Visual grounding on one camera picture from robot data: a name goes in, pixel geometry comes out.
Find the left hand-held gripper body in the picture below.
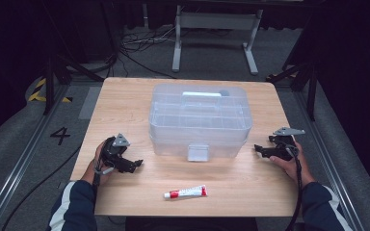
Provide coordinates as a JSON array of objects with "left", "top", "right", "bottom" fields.
[{"left": 99, "top": 133, "right": 135, "bottom": 174}]

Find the clear plastic storage box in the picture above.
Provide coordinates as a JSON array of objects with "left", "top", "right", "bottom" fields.
[{"left": 147, "top": 82, "right": 254, "bottom": 163}]

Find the person's left hand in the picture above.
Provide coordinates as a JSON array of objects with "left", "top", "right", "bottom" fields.
[{"left": 81, "top": 141, "right": 117, "bottom": 188}]

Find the black floor cable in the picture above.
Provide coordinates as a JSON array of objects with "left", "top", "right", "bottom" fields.
[{"left": 0, "top": 144, "right": 83, "bottom": 231}]

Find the metal floor rail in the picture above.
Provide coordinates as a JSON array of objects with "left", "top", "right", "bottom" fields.
[
  {"left": 292, "top": 90, "right": 365, "bottom": 231},
  {"left": 0, "top": 84, "right": 70, "bottom": 231}
]

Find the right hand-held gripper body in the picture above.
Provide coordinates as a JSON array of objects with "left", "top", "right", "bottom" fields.
[{"left": 268, "top": 126, "right": 306, "bottom": 162}]

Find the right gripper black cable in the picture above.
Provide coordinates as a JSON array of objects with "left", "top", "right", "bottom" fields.
[{"left": 284, "top": 144, "right": 304, "bottom": 231}]

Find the black metal stand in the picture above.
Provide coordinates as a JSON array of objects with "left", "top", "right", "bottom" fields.
[
  {"left": 265, "top": 59, "right": 320, "bottom": 123},
  {"left": 40, "top": 52, "right": 106, "bottom": 116}
]

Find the white metal desk frame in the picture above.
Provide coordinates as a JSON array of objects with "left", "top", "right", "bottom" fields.
[{"left": 171, "top": 4, "right": 265, "bottom": 77}]

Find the person's right hand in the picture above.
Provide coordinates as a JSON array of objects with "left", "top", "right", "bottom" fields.
[{"left": 269, "top": 141, "right": 316, "bottom": 189}]

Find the white and red ointment tube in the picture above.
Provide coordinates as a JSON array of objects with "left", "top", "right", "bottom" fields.
[{"left": 163, "top": 184, "right": 209, "bottom": 200}]

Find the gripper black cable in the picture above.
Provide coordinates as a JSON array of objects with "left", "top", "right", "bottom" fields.
[
  {"left": 284, "top": 144, "right": 304, "bottom": 231},
  {"left": 91, "top": 153, "right": 116, "bottom": 200}
]

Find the yellow and black hazard tape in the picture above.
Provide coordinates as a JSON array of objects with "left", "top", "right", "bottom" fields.
[{"left": 27, "top": 77, "right": 74, "bottom": 104}]

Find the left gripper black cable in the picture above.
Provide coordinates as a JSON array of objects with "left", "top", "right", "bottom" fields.
[{"left": 91, "top": 153, "right": 116, "bottom": 200}]

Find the tangle of floor cables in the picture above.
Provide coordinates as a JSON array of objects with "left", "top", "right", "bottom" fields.
[{"left": 118, "top": 24, "right": 178, "bottom": 80}]

